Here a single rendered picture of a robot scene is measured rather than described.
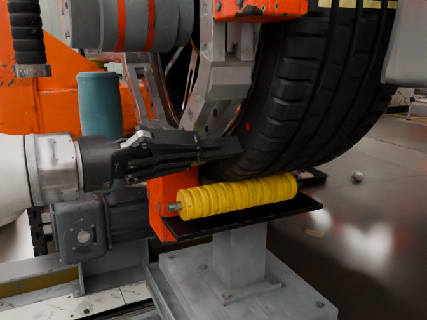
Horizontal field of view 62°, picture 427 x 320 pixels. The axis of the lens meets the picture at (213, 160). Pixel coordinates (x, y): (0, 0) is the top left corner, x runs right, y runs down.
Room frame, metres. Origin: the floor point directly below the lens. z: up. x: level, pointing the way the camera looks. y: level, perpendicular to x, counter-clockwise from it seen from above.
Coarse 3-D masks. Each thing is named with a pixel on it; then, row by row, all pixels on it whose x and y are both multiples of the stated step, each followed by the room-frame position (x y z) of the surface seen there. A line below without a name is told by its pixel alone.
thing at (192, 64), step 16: (192, 32) 0.81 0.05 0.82; (256, 32) 0.54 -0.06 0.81; (176, 48) 0.97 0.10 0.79; (192, 48) 0.99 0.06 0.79; (256, 48) 0.53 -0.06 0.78; (160, 64) 0.95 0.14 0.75; (176, 64) 0.92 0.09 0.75; (192, 64) 0.80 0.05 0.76; (256, 64) 0.54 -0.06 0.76; (176, 80) 0.93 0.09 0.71; (192, 80) 0.80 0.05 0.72; (176, 96) 0.90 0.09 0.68; (176, 112) 0.85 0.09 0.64; (240, 112) 0.58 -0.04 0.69
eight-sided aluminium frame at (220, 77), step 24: (216, 24) 0.47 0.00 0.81; (240, 24) 0.49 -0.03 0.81; (216, 48) 0.47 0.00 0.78; (240, 48) 0.49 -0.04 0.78; (144, 72) 0.92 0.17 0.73; (216, 72) 0.47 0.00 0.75; (240, 72) 0.49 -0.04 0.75; (192, 96) 0.53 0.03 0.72; (216, 96) 0.49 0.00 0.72; (240, 96) 0.50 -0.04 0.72; (144, 120) 0.81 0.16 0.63; (192, 120) 0.53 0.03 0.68; (216, 120) 0.55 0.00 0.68
